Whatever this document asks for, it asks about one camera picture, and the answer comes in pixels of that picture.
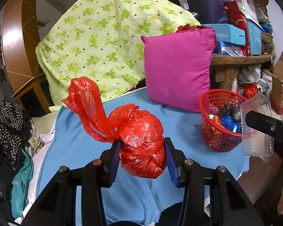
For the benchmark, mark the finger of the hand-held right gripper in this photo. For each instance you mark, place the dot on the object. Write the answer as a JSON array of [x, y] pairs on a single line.
[[266, 124]]

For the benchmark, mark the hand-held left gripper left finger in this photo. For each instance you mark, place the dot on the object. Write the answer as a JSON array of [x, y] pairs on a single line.
[[114, 162]]

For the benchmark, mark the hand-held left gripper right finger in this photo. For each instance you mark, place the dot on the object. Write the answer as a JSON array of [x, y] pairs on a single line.
[[172, 164]]

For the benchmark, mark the clear plastic container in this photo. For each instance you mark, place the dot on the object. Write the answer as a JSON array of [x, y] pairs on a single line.
[[257, 143]]

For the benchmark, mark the red plastic bag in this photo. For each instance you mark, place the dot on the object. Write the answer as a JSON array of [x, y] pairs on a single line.
[[141, 146]]

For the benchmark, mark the dark wrapper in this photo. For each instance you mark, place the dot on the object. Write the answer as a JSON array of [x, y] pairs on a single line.
[[231, 109]]

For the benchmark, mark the blue plastic bag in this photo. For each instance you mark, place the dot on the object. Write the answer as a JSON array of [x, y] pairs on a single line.
[[227, 121]]

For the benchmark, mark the red mesh basket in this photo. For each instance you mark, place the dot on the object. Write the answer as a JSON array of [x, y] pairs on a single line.
[[214, 141]]

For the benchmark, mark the orange snack wrapper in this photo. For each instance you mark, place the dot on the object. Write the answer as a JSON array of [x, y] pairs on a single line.
[[215, 119]]

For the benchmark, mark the shiny red foil bag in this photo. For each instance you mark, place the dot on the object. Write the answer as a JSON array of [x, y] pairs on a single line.
[[250, 91]]

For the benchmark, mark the blue blanket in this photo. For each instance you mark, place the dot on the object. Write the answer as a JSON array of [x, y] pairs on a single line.
[[73, 146]]

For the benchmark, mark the wooden table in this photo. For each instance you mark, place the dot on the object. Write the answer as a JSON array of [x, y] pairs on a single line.
[[238, 60]]

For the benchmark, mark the white bed sheet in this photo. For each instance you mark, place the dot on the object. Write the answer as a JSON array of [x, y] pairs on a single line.
[[43, 146]]

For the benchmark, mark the tall blue box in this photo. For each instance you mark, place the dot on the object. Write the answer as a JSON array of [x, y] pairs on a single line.
[[254, 37]]

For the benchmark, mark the magenta pillow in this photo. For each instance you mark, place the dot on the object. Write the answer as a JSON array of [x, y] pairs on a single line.
[[179, 70]]

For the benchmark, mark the teal garment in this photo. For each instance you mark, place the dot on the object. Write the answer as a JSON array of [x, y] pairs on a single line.
[[21, 181]]

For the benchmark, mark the flat blue box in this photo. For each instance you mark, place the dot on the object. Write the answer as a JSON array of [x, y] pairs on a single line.
[[228, 34]]

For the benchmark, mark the black white patterned cloth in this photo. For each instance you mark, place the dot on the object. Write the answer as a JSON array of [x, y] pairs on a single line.
[[7, 127]]

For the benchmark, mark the black garment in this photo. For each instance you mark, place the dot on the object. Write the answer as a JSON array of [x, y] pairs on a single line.
[[0, 183]]

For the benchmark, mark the green clover quilt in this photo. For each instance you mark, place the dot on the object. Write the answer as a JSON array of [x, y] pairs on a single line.
[[103, 40]]

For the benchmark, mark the wooden headboard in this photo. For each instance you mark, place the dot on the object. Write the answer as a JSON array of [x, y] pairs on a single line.
[[16, 40]]

